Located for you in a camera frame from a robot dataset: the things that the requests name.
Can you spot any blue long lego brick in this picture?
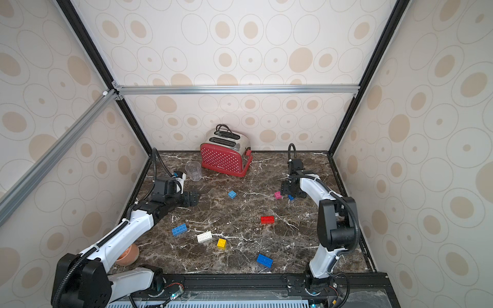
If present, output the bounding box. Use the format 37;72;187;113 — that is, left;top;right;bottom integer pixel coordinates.
172;223;187;237

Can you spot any white long lego brick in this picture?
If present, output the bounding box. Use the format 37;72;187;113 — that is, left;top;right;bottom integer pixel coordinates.
196;231;213;243

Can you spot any red lego brick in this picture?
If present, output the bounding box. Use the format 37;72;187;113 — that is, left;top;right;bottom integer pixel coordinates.
261;216;275;225

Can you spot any yellow small lego brick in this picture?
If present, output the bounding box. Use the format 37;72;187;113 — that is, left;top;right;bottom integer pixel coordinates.
217;238;227;250

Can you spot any blue lego brick front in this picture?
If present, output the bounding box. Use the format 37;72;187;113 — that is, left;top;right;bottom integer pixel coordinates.
256;254;273;268

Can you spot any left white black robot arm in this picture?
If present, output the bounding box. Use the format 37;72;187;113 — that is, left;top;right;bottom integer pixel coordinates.
51;171;200;307

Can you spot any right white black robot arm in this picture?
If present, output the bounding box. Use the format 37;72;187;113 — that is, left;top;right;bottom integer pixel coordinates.
280;143;361;293

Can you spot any clear plastic cup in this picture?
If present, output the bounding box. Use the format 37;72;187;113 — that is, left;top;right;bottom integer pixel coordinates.
185;161;202;182

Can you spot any red polka dot toaster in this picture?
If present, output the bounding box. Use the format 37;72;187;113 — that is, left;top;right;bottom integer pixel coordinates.
200;124;253;177

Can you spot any horizontal aluminium rail back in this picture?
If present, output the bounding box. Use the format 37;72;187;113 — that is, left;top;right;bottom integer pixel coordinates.
116;84;360;95

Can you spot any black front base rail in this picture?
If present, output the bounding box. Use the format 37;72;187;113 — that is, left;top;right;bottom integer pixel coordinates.
69;271;401;308

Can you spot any diagonal aluminium rail left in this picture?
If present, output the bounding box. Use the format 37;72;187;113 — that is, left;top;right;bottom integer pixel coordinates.
1;89;117;225

